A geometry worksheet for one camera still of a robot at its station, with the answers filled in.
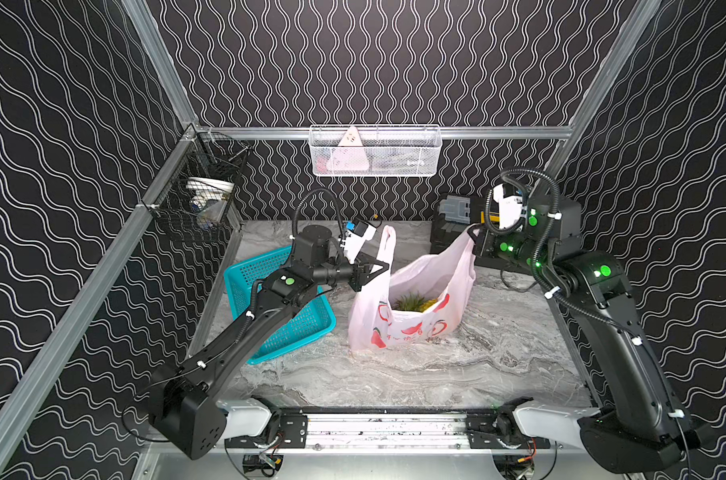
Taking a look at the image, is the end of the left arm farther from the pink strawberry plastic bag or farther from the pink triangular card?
the pink triangular card

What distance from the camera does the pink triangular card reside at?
0.90m

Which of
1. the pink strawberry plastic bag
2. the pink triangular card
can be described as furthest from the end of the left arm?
the pink triangular card
